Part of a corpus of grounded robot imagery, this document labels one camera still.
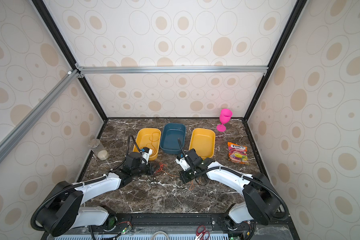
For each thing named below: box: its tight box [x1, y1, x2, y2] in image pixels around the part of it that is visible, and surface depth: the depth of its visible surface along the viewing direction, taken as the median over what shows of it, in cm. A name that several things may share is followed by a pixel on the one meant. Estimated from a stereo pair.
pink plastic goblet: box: [216, 108, 233, 132], surface depth 107 cm
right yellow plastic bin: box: [189, 128, 216, 160], surface depth 107 cm
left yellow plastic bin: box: [133, 128, 162, 161], surface depth 107 cm
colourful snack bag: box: [227, 142, 249, 165], surface depth 99 cm
